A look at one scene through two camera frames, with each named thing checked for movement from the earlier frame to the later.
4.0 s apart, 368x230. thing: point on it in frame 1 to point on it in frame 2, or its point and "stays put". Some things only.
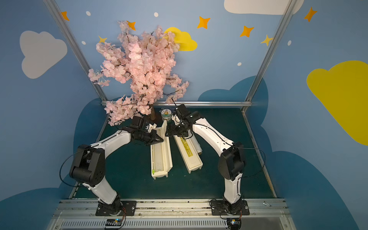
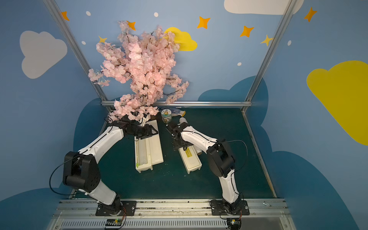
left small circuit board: (114, 222) stays put
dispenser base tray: (161, 158) to (143, 161)
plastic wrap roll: (158, 158) to (142, 151)
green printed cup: (166, 114) stays put
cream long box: (166, 150) to (155, 148)
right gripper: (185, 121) to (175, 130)
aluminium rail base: (269, 214) stays put
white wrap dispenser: (189, 153) stays put
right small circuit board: (234, 223) stays put
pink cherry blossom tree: (144, 61) stays put
